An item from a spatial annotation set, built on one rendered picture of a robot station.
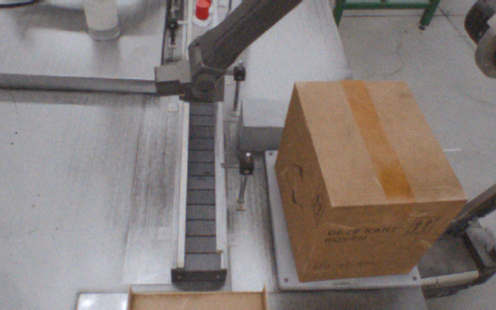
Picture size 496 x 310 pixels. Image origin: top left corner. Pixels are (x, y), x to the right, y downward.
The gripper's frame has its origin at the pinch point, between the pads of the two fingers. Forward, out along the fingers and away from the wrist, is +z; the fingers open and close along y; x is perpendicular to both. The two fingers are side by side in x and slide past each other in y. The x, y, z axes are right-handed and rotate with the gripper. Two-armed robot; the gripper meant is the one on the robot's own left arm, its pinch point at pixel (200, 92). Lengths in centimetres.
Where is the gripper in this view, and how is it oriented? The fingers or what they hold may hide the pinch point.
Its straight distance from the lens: 114.1
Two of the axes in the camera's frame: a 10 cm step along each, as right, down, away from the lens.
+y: -9.9, -0.2, -1.5
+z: -1.5, 0.4, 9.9
